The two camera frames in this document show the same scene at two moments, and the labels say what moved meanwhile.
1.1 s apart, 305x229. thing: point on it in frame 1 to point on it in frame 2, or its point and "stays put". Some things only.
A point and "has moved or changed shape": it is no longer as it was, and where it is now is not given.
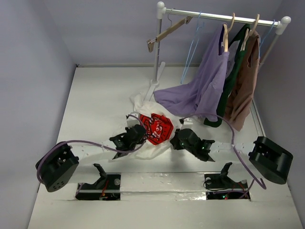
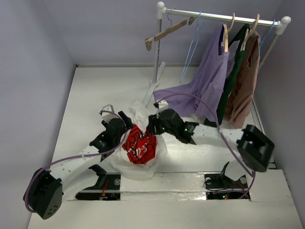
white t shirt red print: [160, 125] has moved or changed shape
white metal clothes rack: [282, 23] stays put
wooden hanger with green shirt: [249, 33] stays put
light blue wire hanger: [192, 50] stays put
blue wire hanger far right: [264, 37] stays put
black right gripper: [176, 137] to [153, 122]
